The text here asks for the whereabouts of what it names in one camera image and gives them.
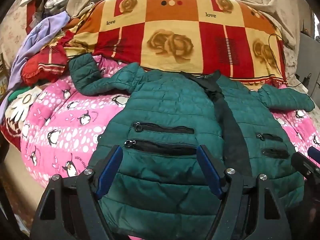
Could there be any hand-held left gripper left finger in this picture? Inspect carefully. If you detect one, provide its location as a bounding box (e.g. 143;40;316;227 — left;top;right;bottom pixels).
30;145;123;240

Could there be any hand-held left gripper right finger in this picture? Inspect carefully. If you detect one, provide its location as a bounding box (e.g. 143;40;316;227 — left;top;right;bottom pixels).
197;144;293;240

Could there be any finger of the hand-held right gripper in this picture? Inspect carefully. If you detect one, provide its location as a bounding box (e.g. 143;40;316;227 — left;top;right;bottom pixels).
291;151;320;181
307;146;320;161

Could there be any dark green puffer jacket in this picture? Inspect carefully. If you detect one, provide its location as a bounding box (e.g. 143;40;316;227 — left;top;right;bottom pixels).
68;54;315;238

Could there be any pink penguin print blanket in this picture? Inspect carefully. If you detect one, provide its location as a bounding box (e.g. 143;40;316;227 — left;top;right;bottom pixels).
20;55;320;240

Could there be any pale floral bed sheet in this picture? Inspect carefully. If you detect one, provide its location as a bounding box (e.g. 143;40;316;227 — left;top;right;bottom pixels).
284;40;309;98

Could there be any red cartoon glove print cloth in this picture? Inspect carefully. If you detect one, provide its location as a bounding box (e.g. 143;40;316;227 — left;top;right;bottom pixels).
0;85;43;152

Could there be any red striped frilled cloth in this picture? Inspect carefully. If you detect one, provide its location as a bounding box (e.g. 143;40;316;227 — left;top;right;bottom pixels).
21;30;75;85

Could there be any red orange rose checked blanket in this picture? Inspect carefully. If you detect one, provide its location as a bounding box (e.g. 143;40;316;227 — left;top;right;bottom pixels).
47;0;288;86

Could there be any lilac cloth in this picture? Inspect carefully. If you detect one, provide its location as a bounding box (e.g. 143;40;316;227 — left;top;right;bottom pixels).
7;12;71;91

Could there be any grey crumpled cloth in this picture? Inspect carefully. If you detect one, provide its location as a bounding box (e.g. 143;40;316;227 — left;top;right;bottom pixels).
44;0;69;16

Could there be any black cable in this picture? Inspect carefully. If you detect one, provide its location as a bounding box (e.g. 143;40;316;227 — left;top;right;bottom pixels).
268;33;313;88

